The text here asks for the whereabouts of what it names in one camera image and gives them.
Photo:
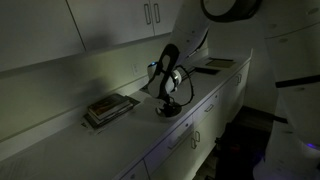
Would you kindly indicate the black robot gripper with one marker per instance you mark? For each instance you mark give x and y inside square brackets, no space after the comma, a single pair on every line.
[171,106]

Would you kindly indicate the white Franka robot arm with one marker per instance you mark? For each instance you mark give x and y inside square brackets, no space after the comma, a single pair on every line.
[293,50]

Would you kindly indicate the small white drawer front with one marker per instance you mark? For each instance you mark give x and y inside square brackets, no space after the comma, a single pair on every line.
[201,115]

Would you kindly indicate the narrow white lower cabinet door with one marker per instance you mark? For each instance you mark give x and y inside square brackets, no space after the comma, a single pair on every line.
[206,133]

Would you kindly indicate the medium white drawer front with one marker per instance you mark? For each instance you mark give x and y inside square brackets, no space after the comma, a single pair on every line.
[160,155]

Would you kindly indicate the thin light-edged book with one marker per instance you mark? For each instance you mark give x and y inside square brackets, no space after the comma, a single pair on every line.
[115,113]

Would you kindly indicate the white end cabinet door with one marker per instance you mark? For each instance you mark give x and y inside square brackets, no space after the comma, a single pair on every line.
[233,100]

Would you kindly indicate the dark hardcover book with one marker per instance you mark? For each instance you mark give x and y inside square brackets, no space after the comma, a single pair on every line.
[108,104]

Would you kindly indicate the dark framed flat board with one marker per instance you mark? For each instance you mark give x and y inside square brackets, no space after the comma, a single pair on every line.
[220,63]

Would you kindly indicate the stack of books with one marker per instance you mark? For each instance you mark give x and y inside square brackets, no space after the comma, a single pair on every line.
[100,122]

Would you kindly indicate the wide white drawer front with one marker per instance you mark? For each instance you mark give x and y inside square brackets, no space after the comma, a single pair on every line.
[135,171]

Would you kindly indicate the wide white upper cabinet door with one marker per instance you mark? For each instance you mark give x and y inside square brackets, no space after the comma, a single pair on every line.
[33,30]

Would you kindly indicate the white wall outlet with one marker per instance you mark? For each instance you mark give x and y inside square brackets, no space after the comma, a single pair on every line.
[135,69]

